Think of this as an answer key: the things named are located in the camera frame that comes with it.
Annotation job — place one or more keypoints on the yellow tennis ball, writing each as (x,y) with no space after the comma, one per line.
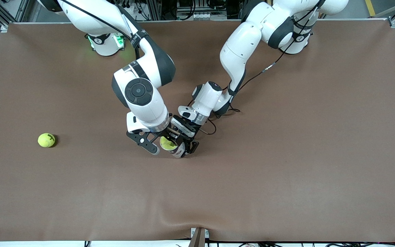
(46,140)
(167,144)

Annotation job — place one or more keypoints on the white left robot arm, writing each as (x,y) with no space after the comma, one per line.
(235,51)

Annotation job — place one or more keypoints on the white blue tennis ball can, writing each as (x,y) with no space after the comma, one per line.
(180,152)

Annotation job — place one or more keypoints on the aluminium camera post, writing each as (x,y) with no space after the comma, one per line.
(199,238)

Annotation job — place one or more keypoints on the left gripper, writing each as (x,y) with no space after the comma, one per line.
(191,132)

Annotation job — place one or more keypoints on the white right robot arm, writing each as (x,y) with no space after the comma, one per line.
(142,103)

